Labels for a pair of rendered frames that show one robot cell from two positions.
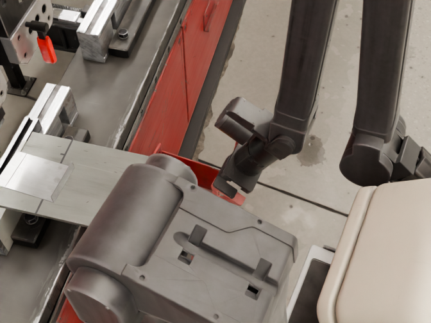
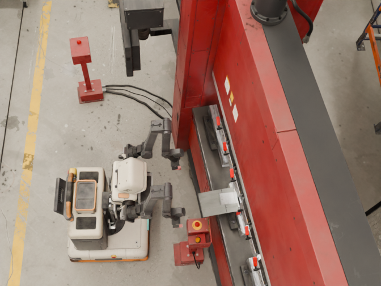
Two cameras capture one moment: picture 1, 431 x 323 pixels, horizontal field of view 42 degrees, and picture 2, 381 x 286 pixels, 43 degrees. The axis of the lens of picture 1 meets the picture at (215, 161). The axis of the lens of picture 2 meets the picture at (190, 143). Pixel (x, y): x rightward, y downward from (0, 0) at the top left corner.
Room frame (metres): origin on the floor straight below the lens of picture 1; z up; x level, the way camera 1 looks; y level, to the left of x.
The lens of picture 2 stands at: (1.37, -0.58, 4.27)
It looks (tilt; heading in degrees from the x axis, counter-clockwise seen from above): 65 degrees down; 145
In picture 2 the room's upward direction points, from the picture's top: 10 degrees clockwise
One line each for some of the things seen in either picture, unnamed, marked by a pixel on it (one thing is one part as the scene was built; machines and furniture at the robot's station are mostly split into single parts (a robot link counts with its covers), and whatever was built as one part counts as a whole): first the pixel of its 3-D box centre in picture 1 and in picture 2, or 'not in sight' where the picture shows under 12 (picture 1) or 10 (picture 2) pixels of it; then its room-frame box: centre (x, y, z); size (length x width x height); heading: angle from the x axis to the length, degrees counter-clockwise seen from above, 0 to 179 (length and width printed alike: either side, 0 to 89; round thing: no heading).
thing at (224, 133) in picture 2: not in sight; (229, 130); (0.23, 0.52, 1.26); 0.15 x 0.09 x 0.17; 166
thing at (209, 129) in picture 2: not in sight; (210, 132); (0.04, 0.51, 0.89); 0.30 x 0.05 x 0.03; 166
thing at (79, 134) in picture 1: (53, 183); (229, 209); (0.66, 0.35, 0.89); 0.30 x 0.05 x 0.03; 166
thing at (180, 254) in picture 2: not in sight; (188, 252); (0.68, 0.07, 0.06); 0.25 x 0.20 x 0.12; 69
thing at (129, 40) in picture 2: not in sight; (130, 37); (-0.68, 0.16, 1.42); 0.45 x 0.12 x 0.36; 163
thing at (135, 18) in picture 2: not in sight; (141, 21); (-0.70, 0.26, 1.53); 0.51 x 0.25 x 0.85; 163
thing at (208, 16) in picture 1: (211, 10); not in sight; (1.59, 0.01, 0.59); 0.15 x 0.02 x 0.07; 166
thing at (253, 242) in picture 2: not in sight; (258, 240); (1.00, 0.33, 1.26); 0.15 x 0.09 x 0.17; 166
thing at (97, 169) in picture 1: (75, 181); (218, 202); (0.60, 0.28, 1.00); 0.26 x 0.18 x 0.01; 76
